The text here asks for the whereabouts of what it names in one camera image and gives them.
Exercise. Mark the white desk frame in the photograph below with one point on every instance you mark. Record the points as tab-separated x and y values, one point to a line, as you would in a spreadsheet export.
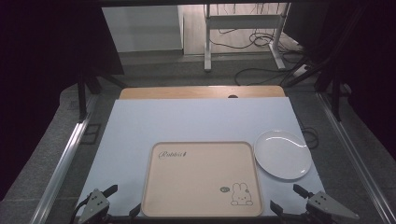
243	21

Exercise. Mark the white table cover board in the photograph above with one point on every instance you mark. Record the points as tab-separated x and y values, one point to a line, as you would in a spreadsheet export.
186	121

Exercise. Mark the white round plate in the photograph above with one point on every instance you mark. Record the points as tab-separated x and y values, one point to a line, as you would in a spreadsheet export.
281	155

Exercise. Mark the white cabinet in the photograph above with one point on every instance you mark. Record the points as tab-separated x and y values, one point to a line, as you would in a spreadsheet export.
140	28

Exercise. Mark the aluminium rail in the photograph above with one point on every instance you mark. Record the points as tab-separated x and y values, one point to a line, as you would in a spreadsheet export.
67	161
358	161

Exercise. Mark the wooden board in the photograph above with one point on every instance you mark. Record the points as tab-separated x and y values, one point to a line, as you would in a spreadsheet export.
193	92

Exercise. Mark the white power strip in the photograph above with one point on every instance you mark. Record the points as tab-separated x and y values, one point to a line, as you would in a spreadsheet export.
300	71

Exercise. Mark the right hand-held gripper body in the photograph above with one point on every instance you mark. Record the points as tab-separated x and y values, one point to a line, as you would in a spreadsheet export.
330	207

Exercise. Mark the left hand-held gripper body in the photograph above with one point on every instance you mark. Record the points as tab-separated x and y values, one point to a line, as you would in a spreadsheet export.
94	202

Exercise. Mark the dark curtain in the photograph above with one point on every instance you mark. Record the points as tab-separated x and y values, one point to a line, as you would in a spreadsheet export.
370	56
43	62

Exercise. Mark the black metal stand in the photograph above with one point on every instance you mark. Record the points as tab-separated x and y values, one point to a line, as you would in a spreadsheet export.
335	96
82	96

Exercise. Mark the black floor plate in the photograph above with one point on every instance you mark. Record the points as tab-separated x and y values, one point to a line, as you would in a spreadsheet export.
90	134

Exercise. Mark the beige tray with rabbit print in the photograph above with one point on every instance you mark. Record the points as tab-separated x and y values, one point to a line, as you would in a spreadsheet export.
199	180

